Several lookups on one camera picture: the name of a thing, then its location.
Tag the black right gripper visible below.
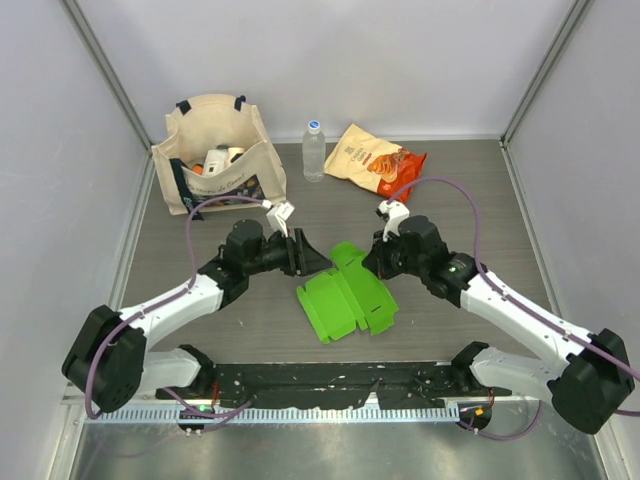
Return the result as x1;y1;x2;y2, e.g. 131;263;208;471
363;227;426;280

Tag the white slotted cable duct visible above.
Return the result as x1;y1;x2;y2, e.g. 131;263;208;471
87;403;460;429

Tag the orange beige snack bag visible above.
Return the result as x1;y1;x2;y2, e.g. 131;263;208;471
324;124;428;202

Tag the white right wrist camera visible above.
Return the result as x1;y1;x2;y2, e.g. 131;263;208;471
376;200;410;242

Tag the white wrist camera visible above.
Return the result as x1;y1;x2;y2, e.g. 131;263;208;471
376;200;410;242
261;200;295;237

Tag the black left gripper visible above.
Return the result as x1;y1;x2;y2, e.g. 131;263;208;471
245;228;332;277

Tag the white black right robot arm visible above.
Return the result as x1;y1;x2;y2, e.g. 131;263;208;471
362;204;635;434

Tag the beige canvas tote bag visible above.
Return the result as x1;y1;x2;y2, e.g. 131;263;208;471
152;94;287;216

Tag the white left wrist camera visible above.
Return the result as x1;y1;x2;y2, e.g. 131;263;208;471
261;200;295;237

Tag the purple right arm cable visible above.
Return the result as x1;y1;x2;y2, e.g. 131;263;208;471
384;177;640;444

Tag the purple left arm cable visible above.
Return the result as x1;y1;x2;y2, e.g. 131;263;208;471
84;195;274;459

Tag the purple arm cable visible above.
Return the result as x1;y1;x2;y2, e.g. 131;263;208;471
84;195;274;459
384;177;640;444

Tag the green paper box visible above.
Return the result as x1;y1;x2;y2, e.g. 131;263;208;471
296;242;399;344

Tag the white box in bag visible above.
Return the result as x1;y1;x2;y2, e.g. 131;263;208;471
203;148;229;176

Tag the clear plastic water bottle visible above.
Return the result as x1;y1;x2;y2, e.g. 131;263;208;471
302;120;326;182

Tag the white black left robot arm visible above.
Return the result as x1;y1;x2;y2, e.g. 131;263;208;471
61;220;332;418

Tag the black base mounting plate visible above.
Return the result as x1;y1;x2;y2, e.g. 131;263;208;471
173;362;511;410

